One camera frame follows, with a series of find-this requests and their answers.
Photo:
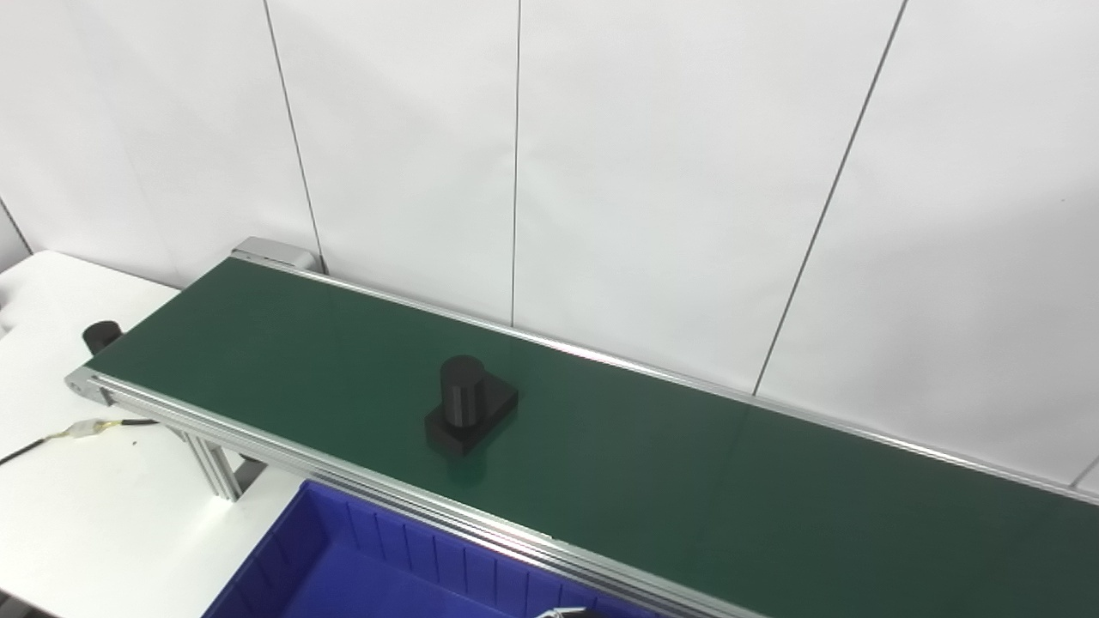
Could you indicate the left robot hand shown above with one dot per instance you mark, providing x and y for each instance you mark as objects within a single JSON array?
[{"x": 567, "y": 613}]

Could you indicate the black cylinder-on-base part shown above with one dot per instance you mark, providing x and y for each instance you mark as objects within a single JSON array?
[{"x": 468, "y": 403}]

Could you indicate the green conveyor belt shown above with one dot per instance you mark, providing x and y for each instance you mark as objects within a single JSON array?
[
  {"x": 687, "y": 481},
  {"x": 343, "y": 481}
]

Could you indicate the blue bin with white plate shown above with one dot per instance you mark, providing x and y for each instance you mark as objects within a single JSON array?
[{"x": 361, "y": 566}]

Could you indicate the aluminium conveyor leg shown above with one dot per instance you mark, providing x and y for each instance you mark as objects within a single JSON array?
[{"x": 215, "y": 468}]

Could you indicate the black cylinder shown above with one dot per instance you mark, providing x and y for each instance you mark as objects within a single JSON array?
[{"x": 101, "y": 335}]

